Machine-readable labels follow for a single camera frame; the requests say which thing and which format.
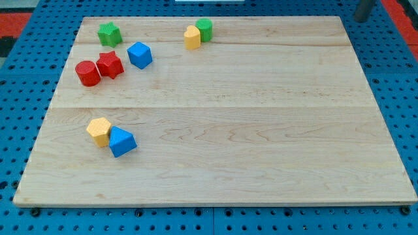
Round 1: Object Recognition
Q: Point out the red star block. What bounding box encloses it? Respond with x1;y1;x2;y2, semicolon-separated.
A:
96;51;124;79

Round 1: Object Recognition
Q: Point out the green star block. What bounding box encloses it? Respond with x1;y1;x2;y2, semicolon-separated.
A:
97;22;123;48

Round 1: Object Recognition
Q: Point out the green cylinder block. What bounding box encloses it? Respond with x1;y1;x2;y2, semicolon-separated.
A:
195;18;213;42

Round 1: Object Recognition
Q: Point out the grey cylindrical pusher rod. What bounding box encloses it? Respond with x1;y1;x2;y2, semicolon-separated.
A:
353;0;376;23

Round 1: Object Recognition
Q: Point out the blue cube block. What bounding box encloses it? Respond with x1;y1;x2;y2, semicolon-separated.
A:
127;42;153;69

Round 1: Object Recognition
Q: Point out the blue triangle block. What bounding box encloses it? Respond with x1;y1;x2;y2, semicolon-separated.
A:
109;126;137;158

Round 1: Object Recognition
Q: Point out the wooden board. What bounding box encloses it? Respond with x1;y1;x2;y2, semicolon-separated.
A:
14;16;417;208

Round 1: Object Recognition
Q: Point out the yellow heart block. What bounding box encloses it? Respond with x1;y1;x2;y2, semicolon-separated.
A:
184;25;201;50

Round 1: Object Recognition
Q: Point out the yellow hexagon block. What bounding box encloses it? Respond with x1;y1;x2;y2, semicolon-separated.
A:
86;117;112;148

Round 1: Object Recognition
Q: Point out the red cylinder block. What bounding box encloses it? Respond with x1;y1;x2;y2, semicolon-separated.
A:
75;61;101;87

